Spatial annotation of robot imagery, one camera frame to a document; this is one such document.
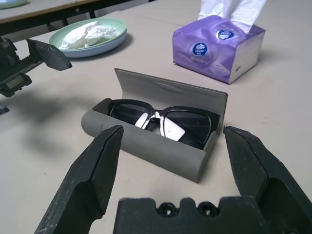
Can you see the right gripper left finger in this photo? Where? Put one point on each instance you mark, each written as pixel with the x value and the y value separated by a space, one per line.
pixel 90 175

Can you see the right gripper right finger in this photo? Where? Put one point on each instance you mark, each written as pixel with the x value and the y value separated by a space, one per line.
pixel 258 170

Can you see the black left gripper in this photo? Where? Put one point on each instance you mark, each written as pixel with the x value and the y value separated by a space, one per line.
pixel 12 73

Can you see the white tissue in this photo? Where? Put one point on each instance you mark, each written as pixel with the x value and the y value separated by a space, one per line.
pixel 87 36

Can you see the grey glasses case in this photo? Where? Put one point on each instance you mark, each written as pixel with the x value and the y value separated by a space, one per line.
pixel 158 156

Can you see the green plastic plate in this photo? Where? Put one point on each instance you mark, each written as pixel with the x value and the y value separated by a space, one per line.
pixel 117 27

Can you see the black sunglasses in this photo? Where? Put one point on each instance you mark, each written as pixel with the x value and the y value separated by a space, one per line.
pixel 129 114

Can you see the blue plastic plate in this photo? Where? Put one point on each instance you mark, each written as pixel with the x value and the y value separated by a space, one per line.
pixel 97 52

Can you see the pale green dish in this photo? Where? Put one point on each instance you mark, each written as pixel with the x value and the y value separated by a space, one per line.
pixel 12 3

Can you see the purple tissue pack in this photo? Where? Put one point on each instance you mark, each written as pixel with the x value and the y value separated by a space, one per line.
pixel 202 56

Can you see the beige side table black frame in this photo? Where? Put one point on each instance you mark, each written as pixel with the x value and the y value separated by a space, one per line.
pixel 61 7

